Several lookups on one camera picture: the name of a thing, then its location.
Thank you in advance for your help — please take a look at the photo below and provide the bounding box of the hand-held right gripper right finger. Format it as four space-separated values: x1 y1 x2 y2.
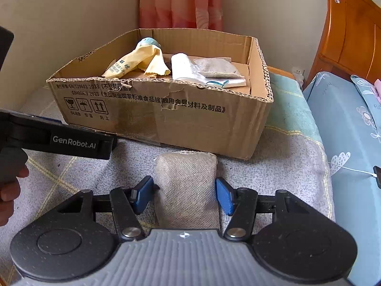
216 177 314 241

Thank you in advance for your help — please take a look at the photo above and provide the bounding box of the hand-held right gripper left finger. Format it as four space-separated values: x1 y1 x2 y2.
56 176 155 243

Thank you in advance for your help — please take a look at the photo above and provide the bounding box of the cardboard box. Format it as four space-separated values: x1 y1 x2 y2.
46 28 275 160

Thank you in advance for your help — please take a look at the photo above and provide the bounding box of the yellow cleaning cloth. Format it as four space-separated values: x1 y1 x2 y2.
102 45 172 78

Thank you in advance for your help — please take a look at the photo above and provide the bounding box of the person's left hand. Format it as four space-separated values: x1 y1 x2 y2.
0 168 30 227

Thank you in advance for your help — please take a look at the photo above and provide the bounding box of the grey checked blanket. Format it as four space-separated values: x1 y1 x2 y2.
0 73 335 233

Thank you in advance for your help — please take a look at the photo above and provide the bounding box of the blue floral bedsheet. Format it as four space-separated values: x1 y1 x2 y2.
303 71 381 286

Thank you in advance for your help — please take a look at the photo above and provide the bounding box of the blue and white plush toy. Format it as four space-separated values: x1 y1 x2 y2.
139 36 161 48

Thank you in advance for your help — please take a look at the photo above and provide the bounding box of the blue floral pillow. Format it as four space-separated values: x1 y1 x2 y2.
351 74 381 145

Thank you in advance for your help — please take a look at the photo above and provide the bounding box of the pink patterned curtain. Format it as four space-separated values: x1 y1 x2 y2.
139 0 223 32

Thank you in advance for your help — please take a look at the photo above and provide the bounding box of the wooden bed headboard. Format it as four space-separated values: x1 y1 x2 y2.
310 0 381 86

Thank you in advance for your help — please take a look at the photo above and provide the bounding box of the white charging cable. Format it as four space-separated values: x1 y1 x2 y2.
327 162 377 176

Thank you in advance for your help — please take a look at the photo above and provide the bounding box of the wooden couch frame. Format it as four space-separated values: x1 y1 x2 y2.
266 66 299 78

